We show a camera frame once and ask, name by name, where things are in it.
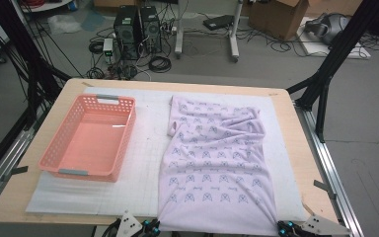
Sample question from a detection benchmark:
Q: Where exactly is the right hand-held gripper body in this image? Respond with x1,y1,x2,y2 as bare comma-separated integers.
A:
292,213,352,237

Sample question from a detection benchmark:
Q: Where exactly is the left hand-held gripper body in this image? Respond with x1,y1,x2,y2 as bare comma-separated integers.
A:
115,210,145,237

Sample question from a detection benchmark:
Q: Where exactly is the lilac printed towel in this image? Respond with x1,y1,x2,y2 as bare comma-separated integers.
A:
157,94,280,237

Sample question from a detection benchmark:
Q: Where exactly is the pink plastic basket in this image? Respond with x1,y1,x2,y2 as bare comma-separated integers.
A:
38,93,138,184

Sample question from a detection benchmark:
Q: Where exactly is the white grid mat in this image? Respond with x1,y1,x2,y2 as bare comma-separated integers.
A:
25,86,307,225

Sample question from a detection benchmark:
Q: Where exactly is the white floor board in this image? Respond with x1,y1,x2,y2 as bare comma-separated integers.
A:
297,16,373,60

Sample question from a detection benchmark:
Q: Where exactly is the small white box device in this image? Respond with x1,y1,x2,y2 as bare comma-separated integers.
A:
102,38,114,64

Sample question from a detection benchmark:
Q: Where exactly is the black computer tower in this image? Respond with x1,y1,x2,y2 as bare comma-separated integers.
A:
139,5,163,54
113,4,143,61

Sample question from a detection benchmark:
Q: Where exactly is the white desk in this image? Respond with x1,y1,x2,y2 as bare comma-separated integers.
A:
173,0,245,64

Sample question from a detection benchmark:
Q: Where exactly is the white power strip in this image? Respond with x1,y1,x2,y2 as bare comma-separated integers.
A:
160,21,179,38

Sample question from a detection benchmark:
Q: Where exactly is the grey rounded device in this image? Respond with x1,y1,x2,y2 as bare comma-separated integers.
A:
303,12,353,45

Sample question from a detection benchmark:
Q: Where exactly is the open cardboard box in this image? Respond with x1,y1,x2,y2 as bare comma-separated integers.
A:
248,0,311,42

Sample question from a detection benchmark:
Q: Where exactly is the blue-grey sheet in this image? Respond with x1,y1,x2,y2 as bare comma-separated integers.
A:
80,11,109,33

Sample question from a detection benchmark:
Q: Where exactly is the clear plastic bag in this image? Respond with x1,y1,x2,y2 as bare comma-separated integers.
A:
46,14,84,36

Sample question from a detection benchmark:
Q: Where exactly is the black laptop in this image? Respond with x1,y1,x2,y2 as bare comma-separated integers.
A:
202,14,236,32

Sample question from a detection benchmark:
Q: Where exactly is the brown cardboard box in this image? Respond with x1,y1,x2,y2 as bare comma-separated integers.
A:
93,0,140,10

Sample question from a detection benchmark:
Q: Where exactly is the round white table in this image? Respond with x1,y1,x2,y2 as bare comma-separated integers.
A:
19,0,75,14

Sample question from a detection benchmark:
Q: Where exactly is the black sleeved cable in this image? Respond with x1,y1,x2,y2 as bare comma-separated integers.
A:
101,217,123,237

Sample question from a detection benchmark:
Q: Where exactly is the grey metal bracket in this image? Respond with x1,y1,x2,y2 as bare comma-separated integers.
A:
1,165,30,183
312,179,339,200

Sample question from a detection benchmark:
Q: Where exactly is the aluminium rail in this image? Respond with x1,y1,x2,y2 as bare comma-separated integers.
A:
294,102,365,237
0,126,36,215

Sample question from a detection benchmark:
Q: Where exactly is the coiled black cable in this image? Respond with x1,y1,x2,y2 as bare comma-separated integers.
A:
148,55,173,74

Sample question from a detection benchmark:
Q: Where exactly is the black metal frame post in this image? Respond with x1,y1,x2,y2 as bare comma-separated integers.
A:
0,0,74,130
285,0,379,144

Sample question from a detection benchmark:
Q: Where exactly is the red cable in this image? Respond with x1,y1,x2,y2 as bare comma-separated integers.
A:
21,0,47,10

